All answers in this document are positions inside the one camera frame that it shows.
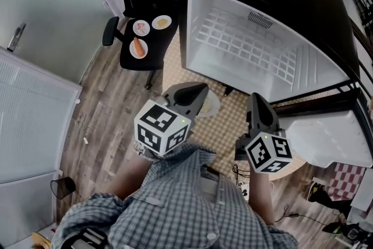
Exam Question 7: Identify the black mesh office chair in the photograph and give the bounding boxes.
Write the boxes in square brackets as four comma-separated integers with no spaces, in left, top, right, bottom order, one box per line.
[101,0,187,90]

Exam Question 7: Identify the small white plate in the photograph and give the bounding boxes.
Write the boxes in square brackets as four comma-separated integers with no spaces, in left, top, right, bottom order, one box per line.
[152,15,173,30]
[129,37,149,59]
[132,19,151,37]

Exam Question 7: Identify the person's left forearm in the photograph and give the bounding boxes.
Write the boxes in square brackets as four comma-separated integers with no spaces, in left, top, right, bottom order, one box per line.
[109,154,154,201]

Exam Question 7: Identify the red checked cloth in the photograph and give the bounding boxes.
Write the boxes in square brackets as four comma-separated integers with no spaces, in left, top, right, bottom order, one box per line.
[326,162,367,202]

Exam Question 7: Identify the white wire fridge shelf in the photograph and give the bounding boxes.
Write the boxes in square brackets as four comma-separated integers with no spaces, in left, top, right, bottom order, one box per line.
[195,7,297,84]

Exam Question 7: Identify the pale yellow cheese slice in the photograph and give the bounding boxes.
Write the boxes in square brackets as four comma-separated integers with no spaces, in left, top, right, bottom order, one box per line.
[200,97,212,113]

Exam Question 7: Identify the metal door handle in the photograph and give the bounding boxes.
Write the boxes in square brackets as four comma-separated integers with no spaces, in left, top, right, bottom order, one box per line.
[7,22,27,52]

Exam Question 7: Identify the grey green door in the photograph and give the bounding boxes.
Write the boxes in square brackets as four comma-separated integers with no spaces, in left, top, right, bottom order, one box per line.
[0,0,125,85]

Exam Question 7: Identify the person's right forearm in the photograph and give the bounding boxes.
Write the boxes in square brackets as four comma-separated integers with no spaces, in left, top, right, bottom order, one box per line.
[247,171,276,225]

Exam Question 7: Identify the black belt pack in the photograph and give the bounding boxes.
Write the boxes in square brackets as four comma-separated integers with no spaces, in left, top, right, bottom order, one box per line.
[64,227,108,249]

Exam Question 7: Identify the large white plate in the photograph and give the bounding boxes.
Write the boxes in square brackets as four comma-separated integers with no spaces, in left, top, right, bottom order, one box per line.
[196,90,221,118]

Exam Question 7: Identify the white ribbed cabinet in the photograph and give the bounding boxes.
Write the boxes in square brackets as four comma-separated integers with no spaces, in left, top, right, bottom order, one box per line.
[0,46,83,243]

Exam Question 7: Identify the grey checked shirt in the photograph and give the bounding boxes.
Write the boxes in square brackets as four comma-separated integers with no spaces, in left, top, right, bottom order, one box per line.
[52,142,298,249]

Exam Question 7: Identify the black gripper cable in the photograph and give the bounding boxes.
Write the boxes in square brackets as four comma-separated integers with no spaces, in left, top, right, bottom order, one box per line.
[231,164,251,184]

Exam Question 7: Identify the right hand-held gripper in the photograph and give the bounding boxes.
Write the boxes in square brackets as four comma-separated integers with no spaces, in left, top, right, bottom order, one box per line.
[234,92,293,174]

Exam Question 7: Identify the black mesh waste bin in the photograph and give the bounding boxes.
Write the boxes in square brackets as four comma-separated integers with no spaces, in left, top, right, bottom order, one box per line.
[50,176,76,200]

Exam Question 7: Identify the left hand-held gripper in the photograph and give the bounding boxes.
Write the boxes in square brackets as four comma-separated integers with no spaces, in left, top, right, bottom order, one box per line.
[133,82,210,157]

